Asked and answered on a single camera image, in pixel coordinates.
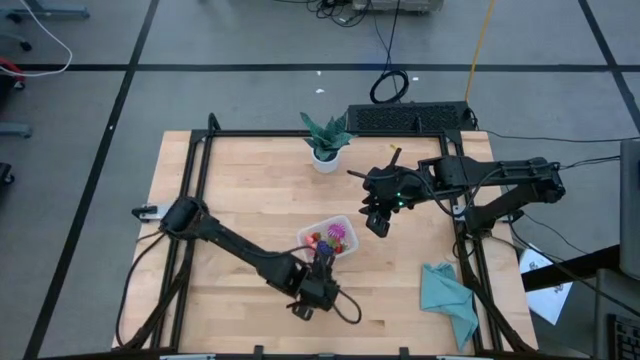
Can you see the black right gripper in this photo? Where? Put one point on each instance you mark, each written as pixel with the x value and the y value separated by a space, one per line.
pixel 395 185

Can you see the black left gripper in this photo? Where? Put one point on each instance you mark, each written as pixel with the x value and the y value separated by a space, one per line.
pixel 317 292

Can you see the dark blue toy fruit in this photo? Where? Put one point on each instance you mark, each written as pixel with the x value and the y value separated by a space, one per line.
pixel 323 246

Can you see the small red toy fruit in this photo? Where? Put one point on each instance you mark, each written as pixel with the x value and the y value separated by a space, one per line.
pixel 309 244

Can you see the pink white striped toy fruit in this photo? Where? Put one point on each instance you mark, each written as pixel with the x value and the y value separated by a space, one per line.
pixel 336 231

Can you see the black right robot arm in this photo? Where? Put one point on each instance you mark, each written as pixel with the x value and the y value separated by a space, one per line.
pixel 500 170

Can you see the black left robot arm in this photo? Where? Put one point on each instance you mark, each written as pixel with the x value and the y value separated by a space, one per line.
pixel 235 245

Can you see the clear plastic tupperware container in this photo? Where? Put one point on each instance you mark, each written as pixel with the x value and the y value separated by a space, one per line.
pixel 350 227

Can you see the green plant in white pot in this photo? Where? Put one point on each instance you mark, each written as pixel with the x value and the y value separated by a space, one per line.
pixel 326 145

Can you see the black keyboard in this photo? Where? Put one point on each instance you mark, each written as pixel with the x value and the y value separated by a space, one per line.
pixel 625 340
pixel 405 117

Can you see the teal cloth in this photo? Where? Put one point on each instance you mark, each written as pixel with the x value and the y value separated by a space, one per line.
pixel 445 295

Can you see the white paper sheet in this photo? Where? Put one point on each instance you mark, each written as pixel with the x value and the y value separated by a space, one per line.
pixel 547 300

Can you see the grey equipment box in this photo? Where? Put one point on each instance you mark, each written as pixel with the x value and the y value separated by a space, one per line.
pixel 395 5

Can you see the black desk edge bar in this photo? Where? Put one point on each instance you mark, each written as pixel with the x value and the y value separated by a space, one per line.
pixel 575 267

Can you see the black caster wheel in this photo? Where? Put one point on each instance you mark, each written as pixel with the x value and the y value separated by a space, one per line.
pixel 5 174
pixel 25 46

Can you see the grey metal foot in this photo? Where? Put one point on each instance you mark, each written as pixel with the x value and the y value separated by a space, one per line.
pixel 15 130

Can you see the grey metal stand leg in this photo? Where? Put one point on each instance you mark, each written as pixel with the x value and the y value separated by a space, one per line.
pixel 55 12

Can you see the red cart part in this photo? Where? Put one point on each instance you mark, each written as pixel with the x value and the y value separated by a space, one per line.
pixel 10 67

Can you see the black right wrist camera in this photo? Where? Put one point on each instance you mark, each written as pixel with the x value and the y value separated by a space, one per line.
pixel 378 226

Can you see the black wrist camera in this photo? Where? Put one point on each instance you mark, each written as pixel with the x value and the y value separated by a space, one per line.
pixel 302 311
pixel 378 226

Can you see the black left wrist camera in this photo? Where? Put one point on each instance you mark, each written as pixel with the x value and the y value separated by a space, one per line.
pixel 302 311

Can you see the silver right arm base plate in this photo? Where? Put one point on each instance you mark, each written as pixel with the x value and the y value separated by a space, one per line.
pixel 457 212

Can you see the black aluminium table frame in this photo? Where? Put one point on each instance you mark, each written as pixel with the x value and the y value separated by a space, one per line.
pixel 250 133

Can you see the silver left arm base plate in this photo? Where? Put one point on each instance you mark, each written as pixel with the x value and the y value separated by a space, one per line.
pixel 150 211

